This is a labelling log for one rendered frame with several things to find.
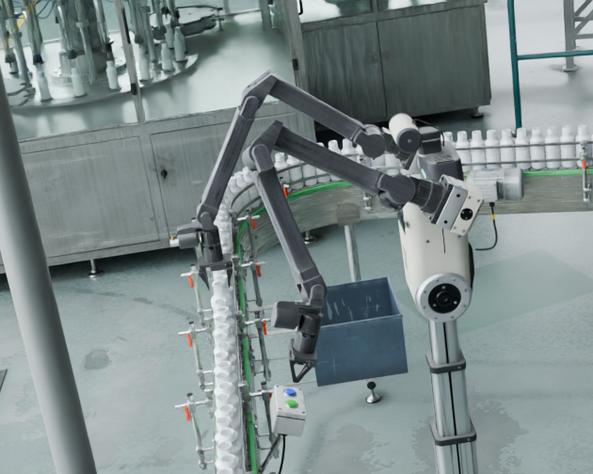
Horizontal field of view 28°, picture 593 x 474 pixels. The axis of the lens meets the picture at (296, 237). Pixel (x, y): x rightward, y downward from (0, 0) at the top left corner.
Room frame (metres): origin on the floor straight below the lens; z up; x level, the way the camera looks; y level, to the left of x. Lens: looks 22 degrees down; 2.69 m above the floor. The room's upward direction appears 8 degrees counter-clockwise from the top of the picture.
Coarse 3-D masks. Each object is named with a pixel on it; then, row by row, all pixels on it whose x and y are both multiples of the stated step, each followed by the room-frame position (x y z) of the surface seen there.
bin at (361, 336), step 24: (336, 288) 3.76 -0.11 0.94; (360, 288) 3.77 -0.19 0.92; (384, 288) 3.77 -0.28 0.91; (336, 312) 3.76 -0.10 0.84; (360, 312) 3.76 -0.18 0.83; (384, 312) 3.77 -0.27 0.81; (264, 336) 3.50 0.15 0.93; (336, 336) 3.46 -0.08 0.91; (360, 336) 3.46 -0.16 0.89; (384, 336) 3.46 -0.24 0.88; (336, 360) 3.46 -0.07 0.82; (360, 360) 3.46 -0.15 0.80; (384, 360) 3.46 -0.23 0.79
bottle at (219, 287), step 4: (216, 284) 3.38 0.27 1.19; (220, 284) 3.38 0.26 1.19; (224, 284) 3.36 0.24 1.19; (216, 288) 3.35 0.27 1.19; (220, 288) 3.35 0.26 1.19; (224, 288) 3.35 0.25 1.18; (216, 292) 3.35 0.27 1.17; (220, 292) 3.35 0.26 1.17; (224, 292) 3.35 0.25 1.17; (228, 292) 3.37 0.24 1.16; (212, 296) 3.38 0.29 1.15; (216, 296) 3.35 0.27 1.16; (220, 296) 3.35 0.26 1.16; (224, 296) 3.35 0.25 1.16; (228, 296) 3.35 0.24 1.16; (212, 300) 3.35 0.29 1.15; (228, 300) 3.34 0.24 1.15; (232, 300) 3.36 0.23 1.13; (212, 304) 3.36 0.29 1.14; (228, 304) 3.34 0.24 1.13; (232, 304) 3.35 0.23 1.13; (232, 308) 3.35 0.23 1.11; (232, 312) 3.35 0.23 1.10; (232, 316) 3.35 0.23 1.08
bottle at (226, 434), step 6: (222, 432) 2.55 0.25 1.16; (228, 432) 2.55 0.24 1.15; (222, 438) 2.52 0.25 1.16; (228, 438) 2.52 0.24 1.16; (234, 438) 2.53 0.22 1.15; (234, 444) 2.53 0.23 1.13; (240, 444) 2.54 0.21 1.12; (234, 450) 2.51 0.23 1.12; (240, 450) 2.52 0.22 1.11; (240, 456) 2.52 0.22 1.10; (240, 462) 2.52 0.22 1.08
